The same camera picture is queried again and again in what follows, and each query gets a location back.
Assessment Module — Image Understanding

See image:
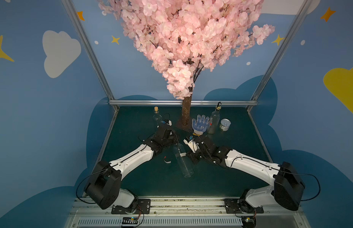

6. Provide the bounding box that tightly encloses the clear bottle with black cap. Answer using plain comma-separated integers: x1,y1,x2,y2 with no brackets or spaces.
173,143,194,178

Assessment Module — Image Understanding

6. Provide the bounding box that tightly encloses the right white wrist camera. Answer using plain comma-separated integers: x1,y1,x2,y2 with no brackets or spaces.
183,136,199,153

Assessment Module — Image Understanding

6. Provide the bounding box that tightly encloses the clear bottle with cork stopper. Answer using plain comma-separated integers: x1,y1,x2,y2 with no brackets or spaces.
153,106,162,128

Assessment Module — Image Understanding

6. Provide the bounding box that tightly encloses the blue dotted white work glove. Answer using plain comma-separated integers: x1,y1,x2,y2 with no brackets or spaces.
192,115,210,136

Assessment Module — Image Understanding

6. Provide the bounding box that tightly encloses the left small circuit board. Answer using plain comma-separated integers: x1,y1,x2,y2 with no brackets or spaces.
120,217,139,228

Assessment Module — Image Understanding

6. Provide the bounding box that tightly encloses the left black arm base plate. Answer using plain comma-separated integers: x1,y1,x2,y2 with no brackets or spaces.
111,199,151,215

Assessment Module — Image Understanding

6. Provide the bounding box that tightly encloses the tree metal base plate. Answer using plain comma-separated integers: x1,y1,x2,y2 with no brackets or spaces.
175,119,193,133

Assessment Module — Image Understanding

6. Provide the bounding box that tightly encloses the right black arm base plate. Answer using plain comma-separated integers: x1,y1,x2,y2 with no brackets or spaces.
224,198,264,214

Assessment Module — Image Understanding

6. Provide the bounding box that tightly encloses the aluminium back frame bar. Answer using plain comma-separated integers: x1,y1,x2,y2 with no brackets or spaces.
108,100,258,106

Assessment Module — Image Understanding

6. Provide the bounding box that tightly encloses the small circuit board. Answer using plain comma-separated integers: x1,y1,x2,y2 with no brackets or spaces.
241,217,257,228
120,217,139,228

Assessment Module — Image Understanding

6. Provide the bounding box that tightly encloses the right small circuit board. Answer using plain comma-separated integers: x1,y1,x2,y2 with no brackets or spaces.
241,217,257,228

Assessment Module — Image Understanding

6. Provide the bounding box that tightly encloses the aluminium front rail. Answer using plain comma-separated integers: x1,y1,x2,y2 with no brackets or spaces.
64,196,310,228

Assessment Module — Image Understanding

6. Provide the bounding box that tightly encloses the pink cherry blossom tree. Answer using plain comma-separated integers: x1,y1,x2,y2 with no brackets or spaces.
98,0,275,124

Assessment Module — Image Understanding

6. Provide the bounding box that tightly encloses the tall clear bottle gold stopper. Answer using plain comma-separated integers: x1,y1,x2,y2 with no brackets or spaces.
207,102,222,135

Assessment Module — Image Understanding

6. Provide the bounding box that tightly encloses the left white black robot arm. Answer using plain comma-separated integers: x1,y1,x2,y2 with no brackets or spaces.
84,123,177,211

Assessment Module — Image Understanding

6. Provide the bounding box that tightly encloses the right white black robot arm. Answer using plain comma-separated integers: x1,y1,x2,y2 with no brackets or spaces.
184,136,305,213

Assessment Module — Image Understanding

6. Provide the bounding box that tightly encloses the small metal tin can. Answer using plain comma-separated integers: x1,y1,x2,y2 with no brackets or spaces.
220,119,231,132

